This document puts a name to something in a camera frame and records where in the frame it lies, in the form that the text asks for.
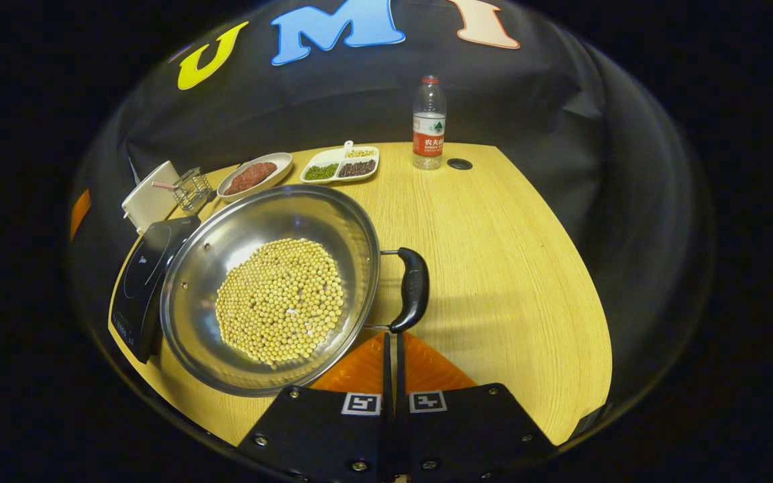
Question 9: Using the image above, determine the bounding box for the stainless steel pot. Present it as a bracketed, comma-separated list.
[160, 184, 430, 398]

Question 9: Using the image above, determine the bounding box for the white divided dish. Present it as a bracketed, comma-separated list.
[300, 140, 380, 185]

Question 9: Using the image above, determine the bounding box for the pile of yellow soybeans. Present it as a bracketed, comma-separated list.
[215, 238, 346, 366]

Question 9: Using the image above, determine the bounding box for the clear water bottle red label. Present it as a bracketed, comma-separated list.
[413, 75, 448, 170]

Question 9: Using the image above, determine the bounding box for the black backdrop cloth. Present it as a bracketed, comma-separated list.
[68, 0, 716, 437]

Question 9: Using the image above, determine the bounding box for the wire mesh basket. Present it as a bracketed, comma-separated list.
[172, 168, 215, 213]

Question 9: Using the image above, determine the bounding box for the black induction cooktop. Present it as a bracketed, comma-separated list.
[110, 215, 203, 364]

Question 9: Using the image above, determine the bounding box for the white oval plate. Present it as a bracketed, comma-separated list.
[217, 152, 293, 203]

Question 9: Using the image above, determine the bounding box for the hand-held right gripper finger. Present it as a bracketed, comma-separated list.
[397, 332, 555, 483]
[238, 332, 395, 483]

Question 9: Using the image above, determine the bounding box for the white toaster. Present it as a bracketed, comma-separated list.
[122, 160, 181, 235]

